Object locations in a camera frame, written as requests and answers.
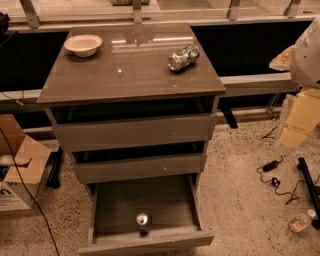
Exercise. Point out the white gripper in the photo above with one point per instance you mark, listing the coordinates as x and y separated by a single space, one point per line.
307 60

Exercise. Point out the redbull can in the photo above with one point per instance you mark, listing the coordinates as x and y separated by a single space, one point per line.
143 222

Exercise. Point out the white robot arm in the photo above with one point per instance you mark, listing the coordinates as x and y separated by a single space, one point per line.
305 65

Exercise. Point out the green soda can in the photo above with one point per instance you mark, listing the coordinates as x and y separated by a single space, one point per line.
183 58

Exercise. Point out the grey drawer cabinet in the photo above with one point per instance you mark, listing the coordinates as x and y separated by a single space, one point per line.
129 78

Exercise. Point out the grey top drawer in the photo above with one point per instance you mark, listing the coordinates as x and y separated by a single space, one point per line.
134 132

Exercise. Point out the grey open bottom drawer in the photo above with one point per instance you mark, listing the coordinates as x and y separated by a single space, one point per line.
169 200

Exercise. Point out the grey middle drawer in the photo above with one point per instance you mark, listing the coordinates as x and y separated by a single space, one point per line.
140 168

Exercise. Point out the black stand leg right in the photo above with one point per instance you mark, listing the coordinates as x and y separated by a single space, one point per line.
314 191

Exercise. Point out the black stand leg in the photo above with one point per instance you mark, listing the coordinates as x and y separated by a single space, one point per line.
314 191
54 161

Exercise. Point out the white bowl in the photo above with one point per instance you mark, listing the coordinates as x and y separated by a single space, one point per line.
83 45

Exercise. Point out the black stand leg left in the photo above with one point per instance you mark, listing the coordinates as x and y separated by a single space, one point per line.
54 161

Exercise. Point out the metal window railing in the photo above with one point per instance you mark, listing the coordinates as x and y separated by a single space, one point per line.
57 14

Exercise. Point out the cardboard box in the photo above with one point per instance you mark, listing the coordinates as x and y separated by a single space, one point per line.
25 159

